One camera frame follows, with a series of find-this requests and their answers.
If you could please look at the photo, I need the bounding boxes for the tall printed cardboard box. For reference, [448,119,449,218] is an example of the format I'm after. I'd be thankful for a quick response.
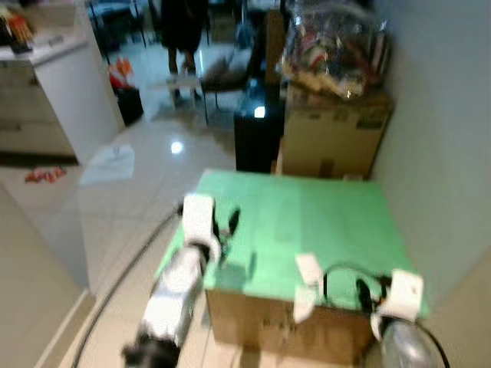
[276,83,394,182]

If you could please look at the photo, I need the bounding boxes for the green table cover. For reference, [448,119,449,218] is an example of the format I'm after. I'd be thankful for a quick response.
[157,169,430,319]

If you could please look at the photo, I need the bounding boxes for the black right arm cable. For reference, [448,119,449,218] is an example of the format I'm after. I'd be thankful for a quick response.
[321,263,389,305]

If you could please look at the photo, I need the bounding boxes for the white plastic bag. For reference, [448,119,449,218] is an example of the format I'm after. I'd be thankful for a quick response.
[78,143,137,187]

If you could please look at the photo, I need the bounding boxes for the colourful packets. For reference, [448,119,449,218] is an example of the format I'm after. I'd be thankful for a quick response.
[0,11,36,55]

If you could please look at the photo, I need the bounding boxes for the small red item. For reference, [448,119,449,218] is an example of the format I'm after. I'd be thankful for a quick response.
[23,166,69,186]

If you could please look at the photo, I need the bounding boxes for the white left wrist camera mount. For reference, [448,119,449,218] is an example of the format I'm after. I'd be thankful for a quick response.
[182,194,223,261]

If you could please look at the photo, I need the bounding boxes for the white counter cabinet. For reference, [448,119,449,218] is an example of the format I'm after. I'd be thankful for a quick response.
[0,31,125,163]

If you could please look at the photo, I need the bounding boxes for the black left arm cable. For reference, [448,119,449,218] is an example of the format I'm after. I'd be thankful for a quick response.
[73,203,185,368]

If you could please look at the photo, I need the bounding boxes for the low brown cardboard box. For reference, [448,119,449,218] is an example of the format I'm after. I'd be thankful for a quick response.
[206,287,377,366]

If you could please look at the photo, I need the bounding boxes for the small black bin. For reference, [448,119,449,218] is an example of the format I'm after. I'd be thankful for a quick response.
[114,86,146,128]

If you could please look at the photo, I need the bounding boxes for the person in black clothes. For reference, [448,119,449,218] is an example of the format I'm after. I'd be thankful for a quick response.
[159,0,209,106]

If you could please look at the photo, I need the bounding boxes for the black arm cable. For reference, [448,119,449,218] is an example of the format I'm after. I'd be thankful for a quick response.
[73,203,185,368]
[321,263,389,305]

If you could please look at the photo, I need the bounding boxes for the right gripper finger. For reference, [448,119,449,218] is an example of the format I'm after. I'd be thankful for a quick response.
[295,253,324,285]
[293,285,318,324]

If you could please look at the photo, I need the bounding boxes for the clear bag of snacks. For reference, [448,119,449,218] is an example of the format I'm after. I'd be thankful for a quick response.
[279,6,389,100]

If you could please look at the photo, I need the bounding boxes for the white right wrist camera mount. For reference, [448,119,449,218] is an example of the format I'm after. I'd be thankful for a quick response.
[372,268,424,338]

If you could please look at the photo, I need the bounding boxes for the orange and white bag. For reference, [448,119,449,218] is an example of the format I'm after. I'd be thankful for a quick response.
[109,57,136,90]

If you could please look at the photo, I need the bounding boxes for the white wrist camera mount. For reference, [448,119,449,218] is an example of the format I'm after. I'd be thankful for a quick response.
[182,194,223,261]
[372,268,424,338]

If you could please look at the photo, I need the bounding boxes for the dark chair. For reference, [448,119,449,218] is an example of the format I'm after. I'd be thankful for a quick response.
[199,44,269,125]

